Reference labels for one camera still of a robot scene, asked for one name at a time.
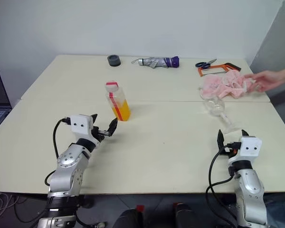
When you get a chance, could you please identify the dark rounded shape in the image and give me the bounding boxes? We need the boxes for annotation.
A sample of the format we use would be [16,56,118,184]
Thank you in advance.
[112,205,148,228]
[172,202,200,228]

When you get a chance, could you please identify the orange hacksaw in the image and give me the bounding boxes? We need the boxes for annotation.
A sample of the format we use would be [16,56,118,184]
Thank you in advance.
[198,63,242,77]

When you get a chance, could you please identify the blue-handled scissors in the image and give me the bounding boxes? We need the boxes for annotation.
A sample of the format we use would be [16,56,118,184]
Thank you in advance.
[195,58,218,70]

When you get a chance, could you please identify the folded purple silver umbrella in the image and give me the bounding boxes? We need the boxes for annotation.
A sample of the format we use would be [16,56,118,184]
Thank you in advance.
[131,56,181,69]

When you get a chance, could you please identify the white floor cables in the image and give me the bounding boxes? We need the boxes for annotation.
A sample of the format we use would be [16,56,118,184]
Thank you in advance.
[0,191,23,216]

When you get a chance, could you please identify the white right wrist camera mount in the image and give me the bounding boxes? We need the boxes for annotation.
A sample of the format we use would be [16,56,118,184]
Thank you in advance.
[228,136,263,165]

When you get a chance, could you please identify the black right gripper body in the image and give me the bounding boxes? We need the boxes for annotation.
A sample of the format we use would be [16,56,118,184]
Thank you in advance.
[222,142,241,159]

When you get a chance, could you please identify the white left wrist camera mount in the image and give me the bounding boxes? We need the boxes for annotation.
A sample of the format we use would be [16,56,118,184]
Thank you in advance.
[70,114,94,140]

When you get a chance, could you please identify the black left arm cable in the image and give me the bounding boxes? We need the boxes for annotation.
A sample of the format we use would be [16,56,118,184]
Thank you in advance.
[44,117,72,187]

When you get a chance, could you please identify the person's bare hand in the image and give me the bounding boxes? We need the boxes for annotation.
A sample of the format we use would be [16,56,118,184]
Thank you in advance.
[244,70,285,93]

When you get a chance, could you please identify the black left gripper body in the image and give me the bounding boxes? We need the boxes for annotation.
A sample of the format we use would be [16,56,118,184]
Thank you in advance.
[91,127,110,144]

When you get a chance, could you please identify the orange juice bottle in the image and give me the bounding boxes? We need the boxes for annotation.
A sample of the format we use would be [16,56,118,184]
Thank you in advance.
[105,81,132,122]

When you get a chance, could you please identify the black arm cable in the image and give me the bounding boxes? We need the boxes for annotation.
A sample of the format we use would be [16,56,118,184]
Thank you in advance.
[44,117,72,187]
[205,141,243,228]

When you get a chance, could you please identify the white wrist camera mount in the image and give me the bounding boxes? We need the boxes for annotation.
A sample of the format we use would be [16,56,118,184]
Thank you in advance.
[70,114,94,140]
[228,136,263,165]

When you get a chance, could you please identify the dark grey round tape roll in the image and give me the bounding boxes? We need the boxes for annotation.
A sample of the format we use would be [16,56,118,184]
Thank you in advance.
[107,55,122,67]

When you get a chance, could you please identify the pink crumpled cloth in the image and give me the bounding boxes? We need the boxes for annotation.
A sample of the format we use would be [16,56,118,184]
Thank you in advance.
[199,70,255,99]

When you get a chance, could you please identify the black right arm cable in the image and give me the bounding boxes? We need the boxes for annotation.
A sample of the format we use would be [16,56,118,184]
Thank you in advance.
[205,141,243,228]

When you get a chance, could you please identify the clear wine glass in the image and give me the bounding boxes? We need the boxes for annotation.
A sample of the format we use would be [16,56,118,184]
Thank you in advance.
[203,97,243,136]

